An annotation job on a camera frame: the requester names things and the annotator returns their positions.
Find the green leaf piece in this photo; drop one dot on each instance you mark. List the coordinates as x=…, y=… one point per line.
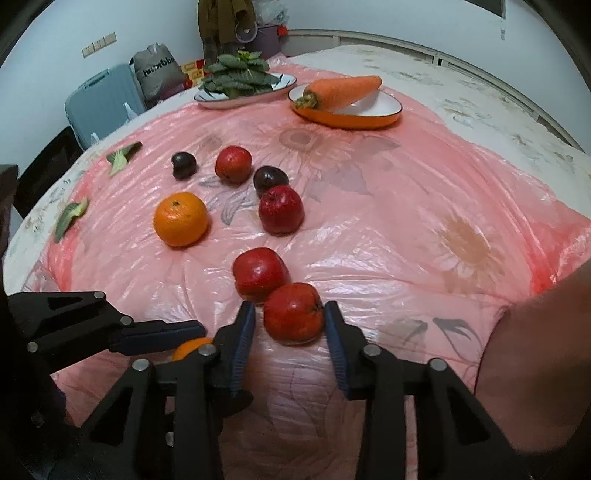
x=121, y=157
x=69, y=218

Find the red boxes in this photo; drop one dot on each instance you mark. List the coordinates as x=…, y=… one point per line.
x=191, y=70

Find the clear plastic bag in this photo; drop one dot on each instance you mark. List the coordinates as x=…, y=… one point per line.
x=272, y=11

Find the carrot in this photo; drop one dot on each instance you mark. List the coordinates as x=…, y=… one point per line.
x=341, y=90

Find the orange and white bowl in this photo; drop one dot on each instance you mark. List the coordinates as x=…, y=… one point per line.
x=369, y=115

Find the purple bin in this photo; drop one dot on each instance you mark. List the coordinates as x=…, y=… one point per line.
x=270, y=44

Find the olive coat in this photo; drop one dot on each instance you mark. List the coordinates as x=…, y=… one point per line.
x=221, y=18

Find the floral quilt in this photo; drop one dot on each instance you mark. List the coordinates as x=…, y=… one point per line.
x=485, y=92

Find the orange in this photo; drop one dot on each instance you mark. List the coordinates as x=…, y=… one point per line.
x=181, y=219
x=191, y=348

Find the grey bag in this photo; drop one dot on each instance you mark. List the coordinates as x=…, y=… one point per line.
x=154, y=74

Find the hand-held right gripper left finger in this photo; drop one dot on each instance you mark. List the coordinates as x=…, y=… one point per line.
x=242, y=344

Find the red apple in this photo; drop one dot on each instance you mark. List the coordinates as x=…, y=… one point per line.
x=293, y=314
x=233, y=164
x=280, y=210
x=261, y=274

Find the white plate with dark rim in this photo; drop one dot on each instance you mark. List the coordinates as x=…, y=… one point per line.
x=282, y=83

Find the white plastic bag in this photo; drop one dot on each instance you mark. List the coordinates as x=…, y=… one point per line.
x=134, y=111

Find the beige wall sockets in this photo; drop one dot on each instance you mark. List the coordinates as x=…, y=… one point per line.
x=99, y=44

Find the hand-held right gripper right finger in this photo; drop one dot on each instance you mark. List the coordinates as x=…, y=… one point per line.
x=339, y=353

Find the dark plum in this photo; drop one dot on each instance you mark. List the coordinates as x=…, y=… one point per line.
x=268, y=179
x=183, y=165

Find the black chair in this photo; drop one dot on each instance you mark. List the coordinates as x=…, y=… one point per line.
x=51, y=170

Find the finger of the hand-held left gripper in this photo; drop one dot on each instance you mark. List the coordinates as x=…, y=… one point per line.
x=166, y=337
x=240, y=406

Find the small white fan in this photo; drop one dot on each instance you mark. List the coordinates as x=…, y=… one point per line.
x=247, y=33

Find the grey-blue suitcase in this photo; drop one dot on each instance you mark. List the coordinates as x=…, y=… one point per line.
x=101, y=101

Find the green leafy vegetables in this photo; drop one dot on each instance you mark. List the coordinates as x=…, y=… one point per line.
x=240, y=78

